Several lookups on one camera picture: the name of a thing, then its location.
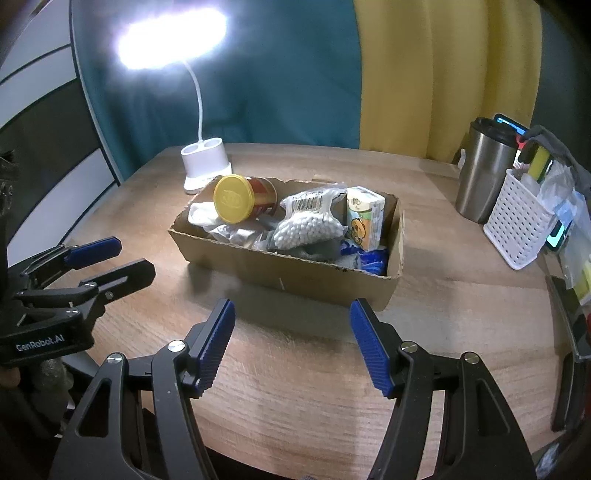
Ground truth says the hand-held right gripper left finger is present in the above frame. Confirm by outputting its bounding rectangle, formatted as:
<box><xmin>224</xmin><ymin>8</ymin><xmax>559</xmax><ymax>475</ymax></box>
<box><xmin>48</xmin><ymin>298</ymin><xmax>237</xmax><ymax>480</ymax></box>

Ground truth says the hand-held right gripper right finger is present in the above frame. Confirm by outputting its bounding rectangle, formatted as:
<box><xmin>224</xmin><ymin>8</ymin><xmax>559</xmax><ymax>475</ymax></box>
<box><xmin>348</xmin><ymin>298</ymin><xmax>539</xmax><ymax>480</ymax></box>

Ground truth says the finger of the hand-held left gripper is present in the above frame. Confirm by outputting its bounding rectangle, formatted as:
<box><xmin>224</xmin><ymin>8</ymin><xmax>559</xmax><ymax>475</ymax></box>
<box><xmin>69</xmin><ymin>258</ymin><xmax>156</xmax><ymax>321</ymax></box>
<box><xmin>8</xmin><ymin>236</ymin><xmax>123</xmax><ymax>296</ymax></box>

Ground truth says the brown cardboard box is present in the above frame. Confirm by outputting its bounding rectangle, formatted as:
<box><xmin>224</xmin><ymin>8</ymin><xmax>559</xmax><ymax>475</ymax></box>
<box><xmin>167</xmin><ymin>178</ymin><xmax>404</xmax><ymax>312</ymax></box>

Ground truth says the grey and white sock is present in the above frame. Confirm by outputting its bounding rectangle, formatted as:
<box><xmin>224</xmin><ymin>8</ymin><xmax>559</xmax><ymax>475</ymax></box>
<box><xmin>265</xmin><ymin>237</ymin><xmax>345</xmax><ymax>265</ymax></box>

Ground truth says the cartoon print tissue pack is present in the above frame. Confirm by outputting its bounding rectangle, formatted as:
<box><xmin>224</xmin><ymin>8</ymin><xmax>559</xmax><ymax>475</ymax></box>
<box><xmin>345</xmin><ymin>186</ymin><xmax>387</xmax><ymax>252</ymax></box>

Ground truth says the gold can with yellow lid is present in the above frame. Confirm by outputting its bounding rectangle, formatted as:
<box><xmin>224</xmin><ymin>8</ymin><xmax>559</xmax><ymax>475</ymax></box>
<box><xmin>213</xmin><ymin>174</ymin><xmax>279</xmax><ymax>224</ymax></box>

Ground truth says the cotton swab pack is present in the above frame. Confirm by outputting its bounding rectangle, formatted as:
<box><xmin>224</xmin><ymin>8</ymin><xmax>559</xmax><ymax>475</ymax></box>
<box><xmin>272</xmin><ymin>185</ymin><xmax>348</xmax><ymax>252</ymax></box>

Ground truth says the blue foil packet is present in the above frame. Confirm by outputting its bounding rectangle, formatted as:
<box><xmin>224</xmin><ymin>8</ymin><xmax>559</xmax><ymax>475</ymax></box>
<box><xmin>339</xmin><ymin>240</ymin><xmax>389</xmax><ymax>277</ymax></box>

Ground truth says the crumpled clear plastic bag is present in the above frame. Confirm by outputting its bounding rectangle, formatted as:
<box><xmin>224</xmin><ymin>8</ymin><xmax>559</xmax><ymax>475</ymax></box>
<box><xmin>187</xmin><ymin>202</ymin><xmax>278</xmax><ymax>249</ymax></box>

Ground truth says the white desk lamp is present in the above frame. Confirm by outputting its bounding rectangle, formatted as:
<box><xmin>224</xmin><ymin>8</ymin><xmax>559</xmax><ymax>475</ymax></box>
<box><xmin>115</xmin><ymin>7</ymin><xmax>232</xmax><ymax>195</ymax></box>

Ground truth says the white perforated plastic basket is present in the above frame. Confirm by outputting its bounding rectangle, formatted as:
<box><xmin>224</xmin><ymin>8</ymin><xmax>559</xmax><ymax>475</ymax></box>
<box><xmin>483</xmin><ymin>168</ymin><xmax>559</xmax><ymax>271</ymax></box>

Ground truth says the black tray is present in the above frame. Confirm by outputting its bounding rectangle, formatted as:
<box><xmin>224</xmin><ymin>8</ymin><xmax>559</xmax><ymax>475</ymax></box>
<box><xmin>545</xmin><ymin>274</ymin><xmax>591</xmax><ymax>361</ymax></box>

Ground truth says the black flat object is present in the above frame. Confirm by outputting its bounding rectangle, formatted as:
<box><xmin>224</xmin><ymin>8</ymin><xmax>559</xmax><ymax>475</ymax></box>
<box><xmin>551</xmin><ymin>355</ymin><xmax>591</xmax><ymax>433</ymax></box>

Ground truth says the stainless steel tumbler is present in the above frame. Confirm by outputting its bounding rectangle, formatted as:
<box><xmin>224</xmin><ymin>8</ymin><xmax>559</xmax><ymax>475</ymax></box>
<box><xmin>455</xmin><ymin>117</ymin><xmax>518</xmax><ymax>223</ymax></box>

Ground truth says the teal screen device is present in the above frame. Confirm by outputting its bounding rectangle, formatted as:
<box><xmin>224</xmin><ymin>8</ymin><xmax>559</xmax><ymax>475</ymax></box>
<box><xmin>545</xmin><ymin>222</ymin><xmax>568</xmax><ymax>252</ymax></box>

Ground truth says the clear plastic wrapper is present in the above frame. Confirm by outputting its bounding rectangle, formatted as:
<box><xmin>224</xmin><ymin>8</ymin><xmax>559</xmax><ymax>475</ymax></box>
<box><xmin>538</xmin><ymin>161</ymin><xmax>591</xmax><ymax>280</ymax></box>

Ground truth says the teal curtain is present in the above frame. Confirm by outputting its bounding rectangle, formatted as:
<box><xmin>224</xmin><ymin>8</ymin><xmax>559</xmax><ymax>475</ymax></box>
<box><xmin>71</xmin><ymin>0</ymin><xmax>363</xmax><ymax>182</ymax></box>

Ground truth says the yellow and green sponge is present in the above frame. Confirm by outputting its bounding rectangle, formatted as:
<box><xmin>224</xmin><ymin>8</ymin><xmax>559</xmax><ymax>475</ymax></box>
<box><xmin>519</xmin><ymin>143</ymin><xmax>555</xmax><ymax>183</ymax></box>

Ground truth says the blue screen device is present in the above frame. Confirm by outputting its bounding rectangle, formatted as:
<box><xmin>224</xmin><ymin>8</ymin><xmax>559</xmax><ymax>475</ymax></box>
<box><xmin>493</xmin><ymin>113</ymin><xmax>530</xmax><ymax>139</ymax></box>

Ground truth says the grey cloth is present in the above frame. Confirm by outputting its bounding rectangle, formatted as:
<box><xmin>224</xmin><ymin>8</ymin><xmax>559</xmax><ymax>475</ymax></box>
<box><xmin>526</xmin><ymin>124</ymin><xmax>591</xmax><ymax>195</ymax></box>

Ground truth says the yellow curtain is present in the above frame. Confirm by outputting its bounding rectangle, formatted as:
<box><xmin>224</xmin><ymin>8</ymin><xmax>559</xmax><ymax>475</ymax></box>
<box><xmin>353</xmin><ymin>0</ymin><xmax>543</xmax><ymax>164</ymax></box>

